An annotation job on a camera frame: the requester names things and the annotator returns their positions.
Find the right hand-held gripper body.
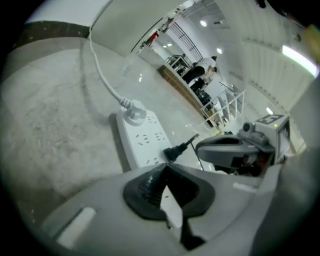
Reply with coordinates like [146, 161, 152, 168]
[237, 114, 292, 166]

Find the long ceiling light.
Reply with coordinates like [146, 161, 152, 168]
[281, 44, 320, 78]

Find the black plug with cable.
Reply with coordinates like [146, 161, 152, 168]
[163, 133, 205, 172]

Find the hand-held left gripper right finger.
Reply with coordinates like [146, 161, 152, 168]
[166, 163, 282, 256]

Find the white metal shelf rack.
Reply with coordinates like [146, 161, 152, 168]
[199, 88, 247, 129]

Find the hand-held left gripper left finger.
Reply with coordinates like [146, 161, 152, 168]
[41, 163, 186, 256]

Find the grey gripper-mounted camera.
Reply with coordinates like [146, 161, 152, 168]
[242, 121, 256, 134]

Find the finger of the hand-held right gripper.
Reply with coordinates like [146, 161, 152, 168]
[195, 136, 260, 150]
[195, 145, 260, 169]

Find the white cable with plug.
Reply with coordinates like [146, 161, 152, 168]
[87, 26, 148, 125]

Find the wooden floor platform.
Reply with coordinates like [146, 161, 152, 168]
[157, 64, 218, 130]

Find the white power strip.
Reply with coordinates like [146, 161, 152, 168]
[115, 109, 174, 174]

